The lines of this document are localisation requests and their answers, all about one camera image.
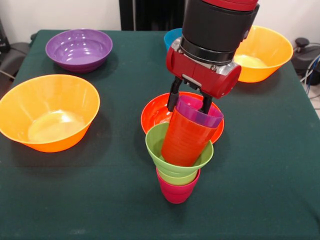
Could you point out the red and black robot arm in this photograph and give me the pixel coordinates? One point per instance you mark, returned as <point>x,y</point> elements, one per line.
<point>215,27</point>

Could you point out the red plastic cup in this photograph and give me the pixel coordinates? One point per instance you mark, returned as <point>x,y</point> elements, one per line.
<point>185,142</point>

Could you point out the green plastic bowl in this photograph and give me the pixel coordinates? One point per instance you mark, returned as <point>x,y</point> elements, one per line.
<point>153,147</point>

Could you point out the blue plastic bowl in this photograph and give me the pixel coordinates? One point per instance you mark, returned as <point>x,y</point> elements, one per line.
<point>172,37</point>

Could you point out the purple plastic cup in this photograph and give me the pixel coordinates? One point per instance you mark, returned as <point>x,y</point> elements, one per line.
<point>197,112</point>

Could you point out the large orange plastic bowl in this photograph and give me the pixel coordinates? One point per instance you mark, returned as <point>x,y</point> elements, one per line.
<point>47,112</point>
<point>265,57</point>

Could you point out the red plastic bowl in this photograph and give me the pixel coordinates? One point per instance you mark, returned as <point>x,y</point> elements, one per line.
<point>155,112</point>

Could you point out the pink plastic cup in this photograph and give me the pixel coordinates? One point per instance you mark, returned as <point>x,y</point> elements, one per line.
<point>176,193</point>

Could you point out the dark green table cloth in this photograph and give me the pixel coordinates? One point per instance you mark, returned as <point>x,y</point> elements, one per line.
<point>75,200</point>

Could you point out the green plastic cup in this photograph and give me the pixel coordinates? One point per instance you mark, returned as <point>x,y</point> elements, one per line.
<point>175,180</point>

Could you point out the purple plastic bowl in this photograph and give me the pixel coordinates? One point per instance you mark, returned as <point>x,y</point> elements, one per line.
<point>78,55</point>

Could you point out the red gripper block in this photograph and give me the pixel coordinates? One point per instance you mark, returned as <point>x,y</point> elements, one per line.
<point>200,75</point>

